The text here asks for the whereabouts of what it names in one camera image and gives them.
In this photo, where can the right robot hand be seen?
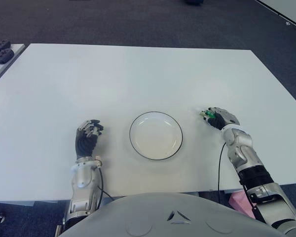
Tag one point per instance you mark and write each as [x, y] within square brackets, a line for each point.
[223, 117]

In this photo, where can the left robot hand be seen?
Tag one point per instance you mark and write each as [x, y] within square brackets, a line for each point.
[85, 143]

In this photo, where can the green toothpaste tube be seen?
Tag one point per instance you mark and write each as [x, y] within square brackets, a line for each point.
[207, 113]

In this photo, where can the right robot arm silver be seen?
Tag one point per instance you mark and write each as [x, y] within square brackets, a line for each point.
[249, 163]

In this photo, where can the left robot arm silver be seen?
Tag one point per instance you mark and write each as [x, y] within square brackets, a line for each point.
[85, 180]

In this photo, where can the white plate with black rim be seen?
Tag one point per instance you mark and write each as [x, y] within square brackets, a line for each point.
[156, 137]

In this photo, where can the pink foam block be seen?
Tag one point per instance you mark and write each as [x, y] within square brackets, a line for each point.
[239, 202]

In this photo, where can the grey robot torso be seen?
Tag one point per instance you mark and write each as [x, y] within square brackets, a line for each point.
[162, 219]

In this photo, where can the grey side table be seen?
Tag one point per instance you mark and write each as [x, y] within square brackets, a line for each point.
[7, 64]

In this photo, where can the black game controller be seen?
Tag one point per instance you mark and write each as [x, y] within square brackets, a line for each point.
[2, 55]
[0, 45]

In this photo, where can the white neighbouring table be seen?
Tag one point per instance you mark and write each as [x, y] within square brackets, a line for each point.
[288, 10]

